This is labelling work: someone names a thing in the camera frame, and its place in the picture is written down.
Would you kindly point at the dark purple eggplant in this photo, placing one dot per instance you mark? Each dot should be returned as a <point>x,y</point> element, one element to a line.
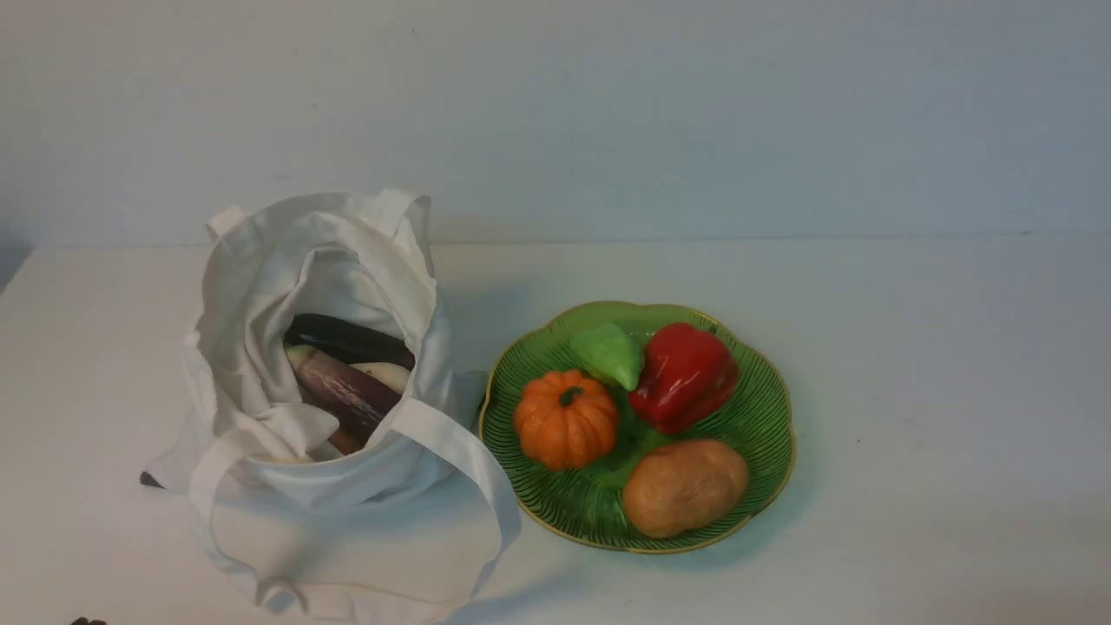
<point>348,342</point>

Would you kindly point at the white vegetable in bag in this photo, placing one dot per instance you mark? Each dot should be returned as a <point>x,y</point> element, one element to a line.
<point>391,375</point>

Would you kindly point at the purple striped eggplant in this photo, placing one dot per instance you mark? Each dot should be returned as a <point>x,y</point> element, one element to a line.
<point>359,401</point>

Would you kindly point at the white cloth tote bag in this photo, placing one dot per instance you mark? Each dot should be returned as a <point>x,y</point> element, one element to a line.
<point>364,259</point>

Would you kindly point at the red bell pepper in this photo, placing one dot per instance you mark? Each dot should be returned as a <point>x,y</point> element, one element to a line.
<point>688,374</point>

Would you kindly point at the small orange pumpkin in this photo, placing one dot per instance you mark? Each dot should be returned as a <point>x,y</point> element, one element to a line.
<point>566,420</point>

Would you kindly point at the brown potato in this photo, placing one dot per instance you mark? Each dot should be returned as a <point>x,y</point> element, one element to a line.
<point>684,486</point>

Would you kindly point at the green glass plate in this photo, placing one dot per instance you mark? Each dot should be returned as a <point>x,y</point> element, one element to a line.
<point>584,506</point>

